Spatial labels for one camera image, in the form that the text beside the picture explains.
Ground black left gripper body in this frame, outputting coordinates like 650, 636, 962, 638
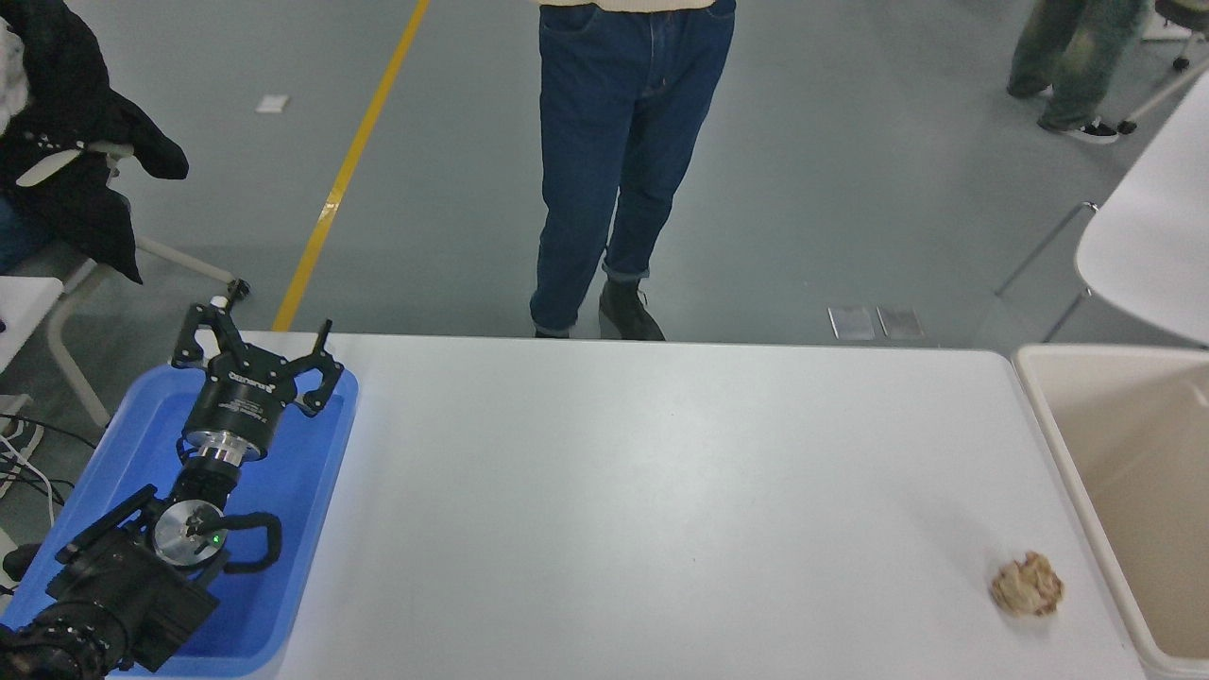
181, 342, 301, 451

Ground blue plastic tray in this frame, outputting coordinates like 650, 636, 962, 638
0, 364, 360, 679

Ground grey sneaker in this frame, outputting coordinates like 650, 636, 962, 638
0, 416, 43, 468

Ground seated person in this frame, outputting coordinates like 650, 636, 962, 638
0, 0, 190, 284

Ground black shoe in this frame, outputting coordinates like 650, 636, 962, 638
0, 541, 43, 582

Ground crumpled tan paper ball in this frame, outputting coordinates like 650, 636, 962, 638
990, 552, 1065, 619

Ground large pale bin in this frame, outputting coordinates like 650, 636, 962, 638
1012, 344, 1209, 680

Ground distant standing person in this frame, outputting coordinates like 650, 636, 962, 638
1007, 0, 1149, 145

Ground round white table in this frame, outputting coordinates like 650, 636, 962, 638
995, 71, 1209, 346

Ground wheeled office chair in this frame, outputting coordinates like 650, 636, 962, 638
1117, 0, 1209, 135

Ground white frame chair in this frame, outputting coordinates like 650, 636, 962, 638
19, 142, 252, 426

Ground floor cables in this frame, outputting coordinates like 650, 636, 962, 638
0, 413, 77, 525

